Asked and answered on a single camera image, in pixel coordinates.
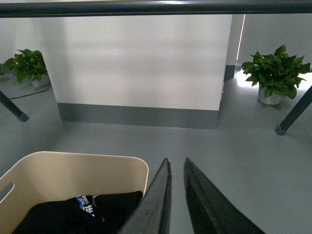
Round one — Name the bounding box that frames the grey clothes rack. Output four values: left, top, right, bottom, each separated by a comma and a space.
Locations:
0, 0, 312, 129

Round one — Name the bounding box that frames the left potted green plant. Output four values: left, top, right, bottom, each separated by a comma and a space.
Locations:
3, 49, 50, 87

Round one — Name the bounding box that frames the black floor cable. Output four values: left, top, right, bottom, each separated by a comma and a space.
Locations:
8, 83, 53, 100

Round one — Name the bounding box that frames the potted green plant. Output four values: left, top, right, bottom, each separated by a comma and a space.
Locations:
241, 45, 312, 105
3, 49, 50, 87

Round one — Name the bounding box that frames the beige plastic laundry hamper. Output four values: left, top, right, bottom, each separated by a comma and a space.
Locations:
0, 151, 149, 234

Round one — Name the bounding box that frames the black printed garment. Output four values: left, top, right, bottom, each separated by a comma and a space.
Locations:
14, 191, 143, 234

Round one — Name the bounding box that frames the right potted green plant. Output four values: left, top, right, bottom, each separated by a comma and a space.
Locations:
241, 45, 312, 105

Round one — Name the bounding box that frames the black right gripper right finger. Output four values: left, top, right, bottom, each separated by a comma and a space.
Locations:
184, 158, 264, 234

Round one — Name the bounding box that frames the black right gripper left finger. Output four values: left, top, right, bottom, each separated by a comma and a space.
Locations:
119, 158, 171, 234

